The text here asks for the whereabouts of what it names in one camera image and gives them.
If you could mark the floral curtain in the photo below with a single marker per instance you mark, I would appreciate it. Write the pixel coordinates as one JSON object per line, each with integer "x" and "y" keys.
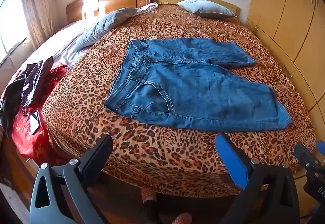
{"x": 36, "y": 5}

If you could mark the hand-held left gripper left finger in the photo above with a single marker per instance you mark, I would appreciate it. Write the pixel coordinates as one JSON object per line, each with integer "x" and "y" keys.
{"x": 100, "y": 153}

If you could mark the wooden bed frame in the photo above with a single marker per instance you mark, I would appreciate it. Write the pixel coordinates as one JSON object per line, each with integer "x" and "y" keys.
{"x": 15, "y": 160}

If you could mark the blue denim pants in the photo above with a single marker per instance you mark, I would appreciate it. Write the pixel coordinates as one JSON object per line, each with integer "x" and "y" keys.
{"x": 190, "y": 87}

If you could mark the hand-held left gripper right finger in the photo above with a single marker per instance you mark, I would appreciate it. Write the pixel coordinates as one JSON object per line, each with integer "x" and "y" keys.
{"x": 232, "y": 160}

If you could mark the white paper tag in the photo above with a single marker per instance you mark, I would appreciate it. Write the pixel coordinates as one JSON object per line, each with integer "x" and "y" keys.
{"x": 34, "y": 123}

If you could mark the pink dotted slipper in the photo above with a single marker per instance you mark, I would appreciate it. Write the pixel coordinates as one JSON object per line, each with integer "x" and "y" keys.
{"x": 181, "y": 219}
{"x": 148, "y": 193}

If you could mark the grey pillow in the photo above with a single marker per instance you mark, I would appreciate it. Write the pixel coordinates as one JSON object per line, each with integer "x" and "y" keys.
{"x": 205, "y": 8}
{"x": 101, "y": 28}

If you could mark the red patterned cloth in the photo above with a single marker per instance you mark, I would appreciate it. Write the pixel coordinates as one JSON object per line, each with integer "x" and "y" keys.
{"x": 22, "y": 137}

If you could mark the window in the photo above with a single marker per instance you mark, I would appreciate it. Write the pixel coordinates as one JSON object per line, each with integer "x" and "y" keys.
{"x": 12, "y": 28}

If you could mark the leopard print blanket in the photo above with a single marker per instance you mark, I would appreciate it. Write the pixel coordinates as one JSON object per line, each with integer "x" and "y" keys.
{"x": 152, "y": 158}

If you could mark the light wooden wardrobe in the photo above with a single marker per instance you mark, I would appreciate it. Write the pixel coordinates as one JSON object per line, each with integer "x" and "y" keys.
{"x": 287, "y": 10}

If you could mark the dark green garment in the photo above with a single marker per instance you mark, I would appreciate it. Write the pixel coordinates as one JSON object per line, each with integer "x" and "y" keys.
{"x": 10, "y": 104}

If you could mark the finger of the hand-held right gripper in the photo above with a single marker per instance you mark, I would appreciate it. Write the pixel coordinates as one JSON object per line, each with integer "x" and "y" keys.
{"x": 321, "y": 149}
{"x": 306, "y": 156}

